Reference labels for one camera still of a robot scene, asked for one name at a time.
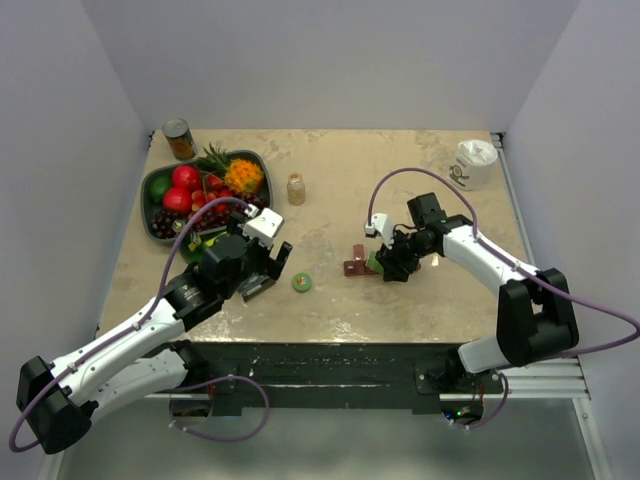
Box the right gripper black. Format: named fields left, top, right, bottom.
left=375, top=226, right=434, bottom=282

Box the green capped pill bottle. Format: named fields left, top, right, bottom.
left=365, top=251, right=384, bottom=275

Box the red weekly pill organizer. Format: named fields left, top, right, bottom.
left=343, top=244, right=383, bottom=280

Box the green bottle cap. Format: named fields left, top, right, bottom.
left=291, top=272, right=313, bottom=293

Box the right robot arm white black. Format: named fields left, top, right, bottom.
left=364, top=193, right=579, bottom=393

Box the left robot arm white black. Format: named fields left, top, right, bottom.
left=9, top=205, right=292, bottom=455

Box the black product box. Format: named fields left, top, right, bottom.
left=238, top=275, right=275, bottom=302

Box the green glass bottle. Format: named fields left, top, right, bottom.
left=172, top=219, right=206, bottom=264

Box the small amber pill bottle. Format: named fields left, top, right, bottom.
left=287, top=173, right=306, bottom=206

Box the orange spiky fruit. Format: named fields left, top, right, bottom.
left=224, top=158, right=265, bottom=195

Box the strawberries pile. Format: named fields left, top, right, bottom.
left=189, top=174, right=234, bottom=228

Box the grey fruit tray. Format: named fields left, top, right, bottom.
left=140, top=147, right=272, bottom=244

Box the lower red apple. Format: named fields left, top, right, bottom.
left=162, top=187, right=193, bottom=214

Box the red apple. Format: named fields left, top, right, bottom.
left=172, top=165, right=202, bottom=192
left=162, top=187, right=193, bottom=214

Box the dark grape bunch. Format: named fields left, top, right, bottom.
left=145, top=195, right=271, bottom=240

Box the upper red apple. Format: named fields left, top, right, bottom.
left=172, top=165, right=202, bottom=192

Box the green lime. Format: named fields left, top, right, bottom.
left=147, top=175, right=173, bottom=204

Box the white paper cup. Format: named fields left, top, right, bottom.
left=448, top=139, right=498, bottom=191

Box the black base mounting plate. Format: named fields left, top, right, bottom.
left=148, top=342, right=506, bottom=416

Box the tin can with label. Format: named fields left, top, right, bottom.
left=162, top=118, right=197, bottom=161

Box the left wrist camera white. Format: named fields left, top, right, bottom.
left=242, top=204, right=285, bottom=250

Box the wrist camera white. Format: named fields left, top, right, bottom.
left=364, top=213, right=394, bottom=248
left=242, top=204, right=285, bottom=250

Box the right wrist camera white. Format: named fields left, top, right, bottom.
left=364, top=213, right=394, bottom=248

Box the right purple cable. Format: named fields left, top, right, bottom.
left=367, top=167, right=640, bottom=430

